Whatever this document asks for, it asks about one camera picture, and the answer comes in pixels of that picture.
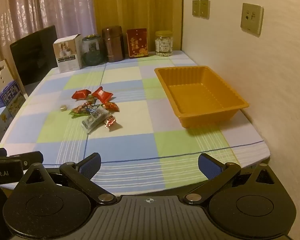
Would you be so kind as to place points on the checked tablecloth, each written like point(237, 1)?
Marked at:
point(130, 142)

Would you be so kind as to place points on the pink curtain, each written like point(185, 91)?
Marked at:
point(40, 5)

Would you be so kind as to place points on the white printed carton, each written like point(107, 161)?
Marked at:
point(0, 127)

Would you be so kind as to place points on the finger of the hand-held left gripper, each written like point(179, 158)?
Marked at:
point(32, 159)

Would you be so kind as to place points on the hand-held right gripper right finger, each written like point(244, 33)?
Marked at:
point(209, 166)

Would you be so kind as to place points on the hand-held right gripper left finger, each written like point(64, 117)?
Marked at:
point(91, 166)

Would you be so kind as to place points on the brown metal canister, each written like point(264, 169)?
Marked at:
point(112, 45)

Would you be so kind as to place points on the small gold candy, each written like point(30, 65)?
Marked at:
point(63, 108)

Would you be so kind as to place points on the red snack packet white print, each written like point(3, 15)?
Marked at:
point(102, 94)

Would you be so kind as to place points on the orange plastic tray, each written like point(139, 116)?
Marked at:
point(202, 97)

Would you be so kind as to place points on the white chair back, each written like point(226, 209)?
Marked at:
point(1, 73)

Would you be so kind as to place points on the small red candy packet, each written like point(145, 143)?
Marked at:
point(111, 106)

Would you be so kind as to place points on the beige wall power socket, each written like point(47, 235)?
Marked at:
point(205, 9)
point(196, 8)

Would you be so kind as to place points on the beige wall data socket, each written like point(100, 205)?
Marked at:
point(251, 18)

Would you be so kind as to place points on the yellow wooden panel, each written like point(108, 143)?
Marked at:
point(140, 5)

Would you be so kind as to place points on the black monitor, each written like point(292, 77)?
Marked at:
point(35, 55)

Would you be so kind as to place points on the red foil snack packet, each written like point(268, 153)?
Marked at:
point(81, 94)

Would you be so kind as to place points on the red gift box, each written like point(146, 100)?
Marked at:
point(137, 43)

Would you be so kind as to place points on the clear jar of white candies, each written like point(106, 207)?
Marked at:
point(163, 43)

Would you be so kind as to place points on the green candy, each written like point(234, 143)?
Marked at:
point(78, 111)

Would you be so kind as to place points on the white cardboard box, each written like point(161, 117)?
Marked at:
point(67, 53)

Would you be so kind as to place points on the blue printed carton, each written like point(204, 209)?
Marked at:
point(11, 98)

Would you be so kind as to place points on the white silver snack packet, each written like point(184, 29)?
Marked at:
point(95, 120)

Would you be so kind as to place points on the green glass jar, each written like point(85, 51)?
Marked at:
point(92, 52)

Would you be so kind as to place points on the small red twisted candy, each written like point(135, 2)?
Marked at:
point(110, 122)

